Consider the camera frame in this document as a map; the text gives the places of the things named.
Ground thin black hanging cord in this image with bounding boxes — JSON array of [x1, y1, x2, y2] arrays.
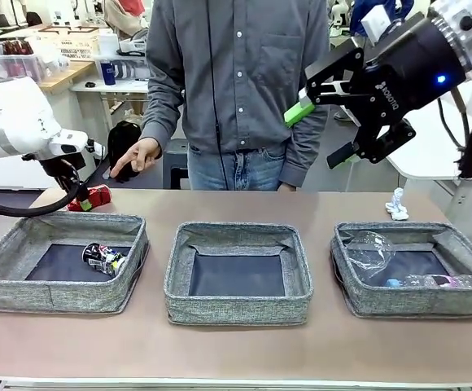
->
[[208, 0, 231, 191]]

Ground white tissue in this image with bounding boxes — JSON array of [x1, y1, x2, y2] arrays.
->
[[385, 187, 410, 222]]

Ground person's left forearm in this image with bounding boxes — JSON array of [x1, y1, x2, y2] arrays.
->
[[278, 117, 331, 189]]

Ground person's right hand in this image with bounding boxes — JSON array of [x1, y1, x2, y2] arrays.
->
[[109, 138, 164, 179]]

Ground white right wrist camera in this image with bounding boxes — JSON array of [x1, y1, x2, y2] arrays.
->
[[360, 3, 396, 42]]

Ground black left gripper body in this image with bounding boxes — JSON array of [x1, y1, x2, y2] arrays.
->
[[39, 152, 88, 189]]

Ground dark brown glass bottles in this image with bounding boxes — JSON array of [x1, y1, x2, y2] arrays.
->
[[2, 39, 36, 56]]

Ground background person in blue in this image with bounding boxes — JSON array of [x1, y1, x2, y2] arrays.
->
[[348, 0, 383, 36]]

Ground crushed red soda can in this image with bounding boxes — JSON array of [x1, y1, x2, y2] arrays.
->
[[67, 184, 113, 212]]

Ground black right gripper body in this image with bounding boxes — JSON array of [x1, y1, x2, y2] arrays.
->
[[348, 15, 472, 128]]

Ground person's right forearm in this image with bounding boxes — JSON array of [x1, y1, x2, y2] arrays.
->
[[140, 77, 186, 155]]

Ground brown wooden frame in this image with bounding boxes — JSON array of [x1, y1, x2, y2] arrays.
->
[[38, 24, 101, 37]]

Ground clear plastic water bottle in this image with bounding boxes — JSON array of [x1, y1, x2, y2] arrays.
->
[[384, 273, 472, 289]]

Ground black backpack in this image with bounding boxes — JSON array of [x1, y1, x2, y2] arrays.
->
[[107, 120, 144, 183]]

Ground large white table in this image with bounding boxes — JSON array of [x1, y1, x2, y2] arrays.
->
[[384, 87, 472, 223]]

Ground blue drink bottle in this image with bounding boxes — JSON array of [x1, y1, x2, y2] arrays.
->
[[100, 59, 117, 86]]

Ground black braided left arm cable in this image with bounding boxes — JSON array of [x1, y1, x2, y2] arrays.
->
[[0, 161, 90, 219]]

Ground clear plastic cup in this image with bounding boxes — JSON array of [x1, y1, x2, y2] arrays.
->
[[347, 230, 396, 283]]

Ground small white background robot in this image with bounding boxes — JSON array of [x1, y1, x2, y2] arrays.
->
[[327, 0, 353, 37]]

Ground clear plastic storage box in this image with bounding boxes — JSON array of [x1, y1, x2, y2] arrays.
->
[[0, 43, 49, 85]]

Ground aluminium table frame rail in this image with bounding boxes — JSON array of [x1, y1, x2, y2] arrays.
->
[[0, 377, 472, 391]]

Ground background person in beige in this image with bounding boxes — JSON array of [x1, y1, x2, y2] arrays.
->
[[103, 0, 151, 40]]

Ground dark grey stool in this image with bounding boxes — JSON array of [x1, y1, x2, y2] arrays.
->
[[162, 138, 190, 191]]

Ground person in grey shirt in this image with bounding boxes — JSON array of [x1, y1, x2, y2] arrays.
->
[[140, 0, 331, 192]]

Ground grey fabric basket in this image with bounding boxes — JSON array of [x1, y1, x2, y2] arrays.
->
[[330, 222, 472, 319], [0, 210, 151, 314], [164, 222, 314, 326]]

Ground white slotted crate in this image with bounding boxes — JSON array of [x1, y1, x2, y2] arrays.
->
[[40, 34, 101, 62]]

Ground white background desk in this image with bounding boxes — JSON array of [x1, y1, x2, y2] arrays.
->
[[71, 77, 151, 131]]

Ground dark blue soda can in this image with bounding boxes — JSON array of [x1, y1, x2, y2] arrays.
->
[[81, 243, 128, 277]]

